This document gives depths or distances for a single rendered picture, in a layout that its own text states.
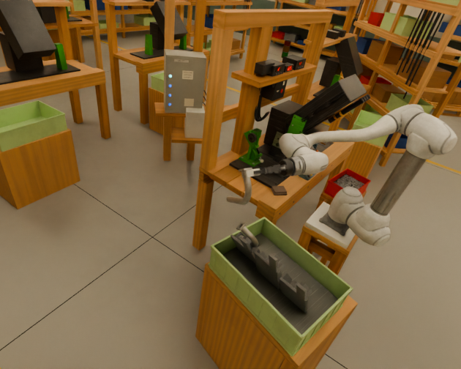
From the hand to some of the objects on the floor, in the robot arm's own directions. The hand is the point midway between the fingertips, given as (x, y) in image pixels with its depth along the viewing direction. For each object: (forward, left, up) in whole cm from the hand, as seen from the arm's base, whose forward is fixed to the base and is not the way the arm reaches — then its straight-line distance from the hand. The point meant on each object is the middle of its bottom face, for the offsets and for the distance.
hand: (250, 173), depth 134 cm
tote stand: (-29, -9, -143) cm, 147 cm away
